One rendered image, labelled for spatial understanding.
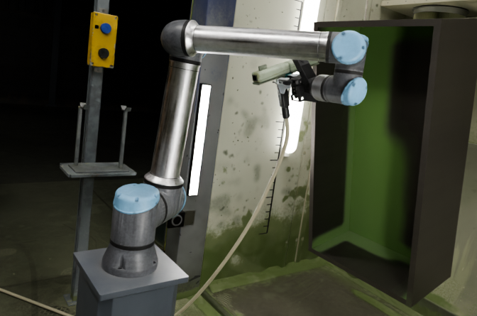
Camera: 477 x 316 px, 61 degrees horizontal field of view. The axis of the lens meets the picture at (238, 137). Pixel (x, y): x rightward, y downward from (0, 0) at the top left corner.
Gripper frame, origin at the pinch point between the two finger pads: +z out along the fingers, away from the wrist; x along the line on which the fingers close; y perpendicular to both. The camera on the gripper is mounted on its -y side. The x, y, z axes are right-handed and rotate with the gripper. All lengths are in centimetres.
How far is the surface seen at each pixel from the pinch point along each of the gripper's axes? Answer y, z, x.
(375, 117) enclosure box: 42, 10, 69
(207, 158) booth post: 54, 73, 0
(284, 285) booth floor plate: 151, 55, 26
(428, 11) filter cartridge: 4, 38, 168
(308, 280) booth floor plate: 159, 54, 46
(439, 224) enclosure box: 75, -37, 46
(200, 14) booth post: -23, 79, 18
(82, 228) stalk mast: 71, 94, -71
